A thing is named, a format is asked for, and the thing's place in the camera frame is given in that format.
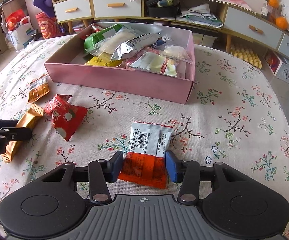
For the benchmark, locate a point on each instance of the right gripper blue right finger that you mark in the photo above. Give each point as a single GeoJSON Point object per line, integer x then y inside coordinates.
{"type": "Point", "coordinates": [175, 167]}

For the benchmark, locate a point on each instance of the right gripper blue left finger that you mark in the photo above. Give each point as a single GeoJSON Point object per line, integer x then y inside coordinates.
{"type": "Point", "coordinates": [114, 167]}

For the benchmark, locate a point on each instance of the orange white snack packet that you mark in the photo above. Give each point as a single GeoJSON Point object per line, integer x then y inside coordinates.
{"type": "Point", "coordinates": [144, 163]}

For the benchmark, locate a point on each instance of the gold snack bar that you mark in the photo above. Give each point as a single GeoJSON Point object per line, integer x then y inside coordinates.
{"type": "Point", "coordinates": [22, 131]}

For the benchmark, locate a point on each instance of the lotus root chip packet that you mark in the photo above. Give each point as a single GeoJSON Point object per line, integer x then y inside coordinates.
{"type": "Point", "coordinates": [38, 88]}

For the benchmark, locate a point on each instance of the red candy bag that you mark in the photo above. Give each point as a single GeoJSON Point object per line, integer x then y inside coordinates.
{"type": "Point", "coordinates": [66, 118]}
{"type": "Point", "coordinates": [96, 28]}

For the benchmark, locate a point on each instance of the pale green biscuit packet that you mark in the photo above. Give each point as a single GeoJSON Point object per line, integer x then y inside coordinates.
{"type": "Point", "coordinates": [152, 62]}

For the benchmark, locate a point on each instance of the yellow snack packet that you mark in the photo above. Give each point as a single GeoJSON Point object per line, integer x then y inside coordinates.
{"type": "Point", "coordinates": [103, 62]}

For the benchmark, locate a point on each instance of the clear white cake packet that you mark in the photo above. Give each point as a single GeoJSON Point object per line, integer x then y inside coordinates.
{"type": "Point", "coordinates": [178, 53]}

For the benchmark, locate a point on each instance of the clear rice cracker pack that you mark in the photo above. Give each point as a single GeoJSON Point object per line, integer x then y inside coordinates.
{"type": "Point", "coordinates": [105, 48]}

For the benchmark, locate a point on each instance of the green snack pack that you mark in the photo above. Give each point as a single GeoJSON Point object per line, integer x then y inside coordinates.
{"type": "Point", "coordinates": [95, 38]}

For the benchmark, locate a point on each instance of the pink nougat pack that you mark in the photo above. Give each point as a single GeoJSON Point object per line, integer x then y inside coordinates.
{"type": "Point", "coordinates": [127, 62]}

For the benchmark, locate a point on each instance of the clear wafer pack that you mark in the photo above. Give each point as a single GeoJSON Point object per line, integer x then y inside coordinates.
{"type": "Point", "coordinates": [161, 41]}

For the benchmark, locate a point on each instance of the floral tablecloth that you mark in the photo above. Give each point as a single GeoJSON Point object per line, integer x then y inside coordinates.
{"type": "Point", "coordinates": [233, 116]}

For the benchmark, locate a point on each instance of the pink cardboard box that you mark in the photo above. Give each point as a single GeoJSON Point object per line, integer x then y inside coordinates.
{"type": "Point", "coordinates": [67, 65]}

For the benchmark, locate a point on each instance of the white shopping bag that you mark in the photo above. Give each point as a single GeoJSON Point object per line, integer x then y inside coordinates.
{"type": "Point", "coordinates": [18, 29]}

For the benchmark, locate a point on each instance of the red lantern bag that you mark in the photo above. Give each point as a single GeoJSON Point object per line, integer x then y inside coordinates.
{"type": "Point", "coordinates": [48, 25]}

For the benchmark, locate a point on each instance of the yellow egg tray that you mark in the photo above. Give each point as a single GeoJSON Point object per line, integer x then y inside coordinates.
{"type": "Point", "coordinates": [246, 54]}

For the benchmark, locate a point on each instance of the white decorative box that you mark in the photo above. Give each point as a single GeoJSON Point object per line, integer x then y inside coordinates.
{"type": "Point", "coordinates": [279, 65]}

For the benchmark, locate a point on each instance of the wooden tv cabinet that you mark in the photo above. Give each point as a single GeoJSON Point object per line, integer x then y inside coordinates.
{"type": "Point", "coordinates": [233, 17]}

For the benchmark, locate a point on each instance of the black storage tray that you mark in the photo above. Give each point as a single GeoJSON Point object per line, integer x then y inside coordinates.
{"type": "Point", "coordinates": [163, 8]}

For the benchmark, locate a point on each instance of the orange fruits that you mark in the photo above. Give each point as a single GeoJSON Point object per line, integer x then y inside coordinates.
{"type": "Point", "coordinates": [274, 15]}

